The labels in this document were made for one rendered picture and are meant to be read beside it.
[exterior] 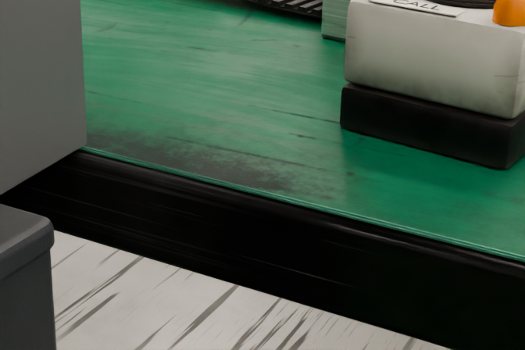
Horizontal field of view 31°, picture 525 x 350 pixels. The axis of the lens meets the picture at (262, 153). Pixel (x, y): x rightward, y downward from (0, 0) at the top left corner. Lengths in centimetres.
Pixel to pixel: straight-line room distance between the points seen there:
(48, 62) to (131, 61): 15
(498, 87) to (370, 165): 6
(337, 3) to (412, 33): 16
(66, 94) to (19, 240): 7
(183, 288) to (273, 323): 15
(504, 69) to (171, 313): 99
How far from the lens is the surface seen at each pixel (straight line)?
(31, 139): 37
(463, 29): 39
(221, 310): 133
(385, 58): 41
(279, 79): 49
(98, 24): 59
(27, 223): 35
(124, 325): 130
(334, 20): 56
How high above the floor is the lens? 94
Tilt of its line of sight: 23 degrees down
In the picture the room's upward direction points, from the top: 2 degrees clockwise
